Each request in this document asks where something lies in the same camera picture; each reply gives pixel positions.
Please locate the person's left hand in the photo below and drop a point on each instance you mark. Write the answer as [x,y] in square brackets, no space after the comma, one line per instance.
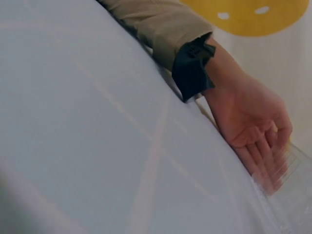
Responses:
[253,109]

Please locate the clear plastic container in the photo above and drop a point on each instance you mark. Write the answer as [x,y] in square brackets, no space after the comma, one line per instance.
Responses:
[292,209]

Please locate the person's left forearm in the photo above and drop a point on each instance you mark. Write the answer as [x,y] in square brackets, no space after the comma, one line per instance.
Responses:
[158,24]

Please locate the black wrist band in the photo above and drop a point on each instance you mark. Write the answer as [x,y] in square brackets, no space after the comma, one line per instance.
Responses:
[192,70]

